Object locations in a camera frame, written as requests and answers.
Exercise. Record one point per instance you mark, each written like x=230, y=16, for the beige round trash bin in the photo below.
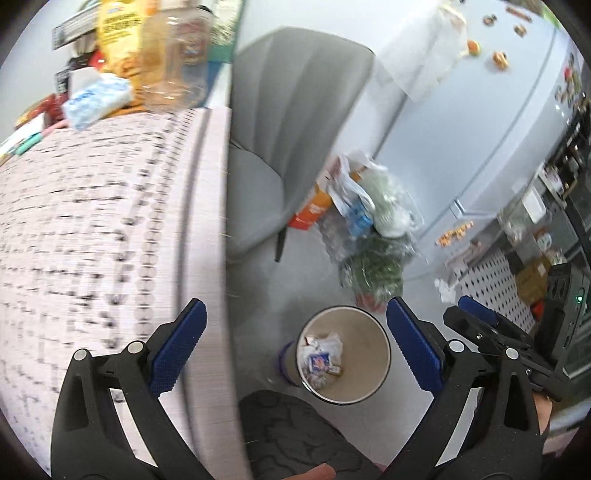
x=366, y=359

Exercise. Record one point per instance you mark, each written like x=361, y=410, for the white tissue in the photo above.
x=331, y=343

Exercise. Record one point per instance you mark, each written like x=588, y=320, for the blue white wrapper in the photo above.
x=319, y=362

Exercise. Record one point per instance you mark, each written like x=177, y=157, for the grey upholstered chair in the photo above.
x=292, y=91

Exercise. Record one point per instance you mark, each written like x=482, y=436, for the blue tissue pack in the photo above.
x=94, y=95

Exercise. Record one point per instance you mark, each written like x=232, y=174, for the white plastic bag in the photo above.
x=356, y=180

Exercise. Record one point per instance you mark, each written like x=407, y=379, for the yellow snack bag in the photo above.
x=119, y=28

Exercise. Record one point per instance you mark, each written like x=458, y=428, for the bag of green vegetables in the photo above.
x=374, y=272

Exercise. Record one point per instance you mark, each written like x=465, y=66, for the red snack packets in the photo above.
x=49, y=108

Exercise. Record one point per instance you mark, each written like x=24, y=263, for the clear plastic jar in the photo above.
x=173, y=55

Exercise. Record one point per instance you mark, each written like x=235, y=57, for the person's left hand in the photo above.
x=320, y=472

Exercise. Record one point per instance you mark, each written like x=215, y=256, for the patterned white tablecloth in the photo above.
x=106, y=233

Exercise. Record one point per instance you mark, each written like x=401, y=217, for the grey keyboard-like rack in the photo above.
x=81, y=24

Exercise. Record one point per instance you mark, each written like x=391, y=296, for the white refrigerator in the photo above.
x=474, y=143

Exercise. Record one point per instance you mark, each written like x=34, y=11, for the teal marker pen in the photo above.
x=28, y=143

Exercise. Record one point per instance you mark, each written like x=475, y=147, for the blue water bottle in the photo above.
x=358, y=222

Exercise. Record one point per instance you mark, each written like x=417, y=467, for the orange cardboard box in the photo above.
x=318, y=203

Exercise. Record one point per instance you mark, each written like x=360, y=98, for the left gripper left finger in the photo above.
x=88, y=441

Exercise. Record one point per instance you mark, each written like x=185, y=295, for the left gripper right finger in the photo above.
x=504, y=440

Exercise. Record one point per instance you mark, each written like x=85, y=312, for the black knee trousers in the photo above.
x=286, y=436

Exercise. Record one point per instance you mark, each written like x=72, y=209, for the person's right hand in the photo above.
x=544, y=407

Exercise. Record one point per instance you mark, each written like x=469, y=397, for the white perforated shelf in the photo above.
x=493, y=285

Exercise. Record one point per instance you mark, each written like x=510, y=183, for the green tall box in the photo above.
x=226, y=20

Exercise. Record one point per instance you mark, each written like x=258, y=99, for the white roll package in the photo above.
x=9, y=145

